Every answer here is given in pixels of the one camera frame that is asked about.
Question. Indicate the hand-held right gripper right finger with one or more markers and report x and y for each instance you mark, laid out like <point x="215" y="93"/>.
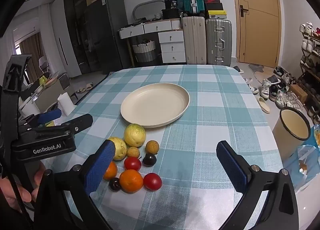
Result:
<point x="232" y="167"/>

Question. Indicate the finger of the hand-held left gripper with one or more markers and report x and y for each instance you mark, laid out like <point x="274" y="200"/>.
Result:
<point x="51" y="115"/>
<point x="80" y="122"/>

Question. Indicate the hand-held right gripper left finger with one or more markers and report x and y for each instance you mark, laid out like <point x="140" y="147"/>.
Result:
<point x="100" y="165"/>

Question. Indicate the orange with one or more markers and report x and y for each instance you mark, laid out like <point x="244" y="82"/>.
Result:
<point x="131" y="181"/>
<point x="111" y="171"/>

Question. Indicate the dark red cherry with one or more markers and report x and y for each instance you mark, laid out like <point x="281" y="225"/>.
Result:
<point x="115" y="184"/>

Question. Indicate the red tomato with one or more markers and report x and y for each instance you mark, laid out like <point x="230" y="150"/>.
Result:
<point x="132" y="163"/>
<point x="152" y="181"/>

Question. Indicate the cream round plate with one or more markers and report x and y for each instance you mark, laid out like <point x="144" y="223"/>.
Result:
<point x="155" y="105"/>

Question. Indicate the person's left hand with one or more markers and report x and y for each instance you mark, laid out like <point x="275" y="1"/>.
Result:
<point x="15" y="192"/>

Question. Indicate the white paper towel roll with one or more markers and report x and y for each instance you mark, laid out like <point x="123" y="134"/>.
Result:
<point x="66" y="105"/>

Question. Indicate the beige side cabinet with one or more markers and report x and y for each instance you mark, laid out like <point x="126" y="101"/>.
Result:
<point x="50" y="95"/>

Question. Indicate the white lidded bin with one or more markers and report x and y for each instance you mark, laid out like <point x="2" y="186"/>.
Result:
<point x="28" y="108"/>

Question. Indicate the beige slipper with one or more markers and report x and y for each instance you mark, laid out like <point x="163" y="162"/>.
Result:
<point x="80" y="91"/>
<point x="88" y="86"/>

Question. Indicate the large yellow-green guava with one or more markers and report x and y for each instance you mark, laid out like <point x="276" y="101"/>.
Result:
<point x="135" y="135"/>

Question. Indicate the dark purple plum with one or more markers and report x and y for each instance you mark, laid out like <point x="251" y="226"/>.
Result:
<point x="149" y="160"/>

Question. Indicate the brown round fruit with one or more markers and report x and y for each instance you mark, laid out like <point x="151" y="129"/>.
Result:
<point x="152" y="147"/>

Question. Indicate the cream trash bin black rim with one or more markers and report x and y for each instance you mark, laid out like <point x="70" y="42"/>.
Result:
<point x="282" y="135"/>

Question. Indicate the brown curtain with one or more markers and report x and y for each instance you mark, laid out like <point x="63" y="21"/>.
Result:
<point x="32" y="52"/>

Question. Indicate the beige sandal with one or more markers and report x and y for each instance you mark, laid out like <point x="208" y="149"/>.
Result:
<point x="264" y="105"/>

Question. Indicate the blue plastic bag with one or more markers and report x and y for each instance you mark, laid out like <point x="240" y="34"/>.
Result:
<point x="307" y="165"/>

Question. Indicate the group of sneakers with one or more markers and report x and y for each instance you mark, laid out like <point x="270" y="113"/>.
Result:
<point x="275" y="89"/>

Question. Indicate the tall wardrobe cabinet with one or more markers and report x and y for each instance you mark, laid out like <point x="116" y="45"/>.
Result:
<point x="72" y="24"/>

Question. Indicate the dark refrigerator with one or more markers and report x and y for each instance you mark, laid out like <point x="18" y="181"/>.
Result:
<point x="107" y="32"/>

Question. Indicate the woven laundry basket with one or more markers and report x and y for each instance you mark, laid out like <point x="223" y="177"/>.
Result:
<point x="144" y="51"/>

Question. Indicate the small cardboard box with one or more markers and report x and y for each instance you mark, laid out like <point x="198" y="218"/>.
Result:
<point x="298" y="93"/>

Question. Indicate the grey floor mat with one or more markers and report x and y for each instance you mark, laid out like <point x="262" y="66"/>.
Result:
<point x="256" y="68"/>

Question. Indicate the white vanity desk with drawers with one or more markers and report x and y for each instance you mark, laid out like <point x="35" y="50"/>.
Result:
<point x="172" y="44"/>

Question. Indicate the metal shoe rack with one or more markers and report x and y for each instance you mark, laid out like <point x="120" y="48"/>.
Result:
<point x="311" y="74"/>

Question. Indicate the silver suitcase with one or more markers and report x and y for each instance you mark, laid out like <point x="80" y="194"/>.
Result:
<point x="218" y="42"/>

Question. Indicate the oval mirror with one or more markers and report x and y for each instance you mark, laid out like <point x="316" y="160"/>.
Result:
<point x="136" y="7"/>

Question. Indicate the beige suitcase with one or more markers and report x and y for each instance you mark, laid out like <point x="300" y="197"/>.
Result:
<point x="194" y="39"/>

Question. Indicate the black container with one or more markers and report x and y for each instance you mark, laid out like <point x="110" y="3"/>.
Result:
<point x="171" y="3"/>

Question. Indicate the wooden door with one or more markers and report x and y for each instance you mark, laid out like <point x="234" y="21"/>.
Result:
<point x="260" y="19"/>

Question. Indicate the yellow black shoe box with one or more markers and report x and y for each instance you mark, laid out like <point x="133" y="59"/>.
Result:
<point x="217" y="14"/>

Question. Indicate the red black shoe box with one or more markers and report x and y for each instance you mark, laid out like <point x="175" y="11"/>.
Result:
<point x="212" y="0"/>

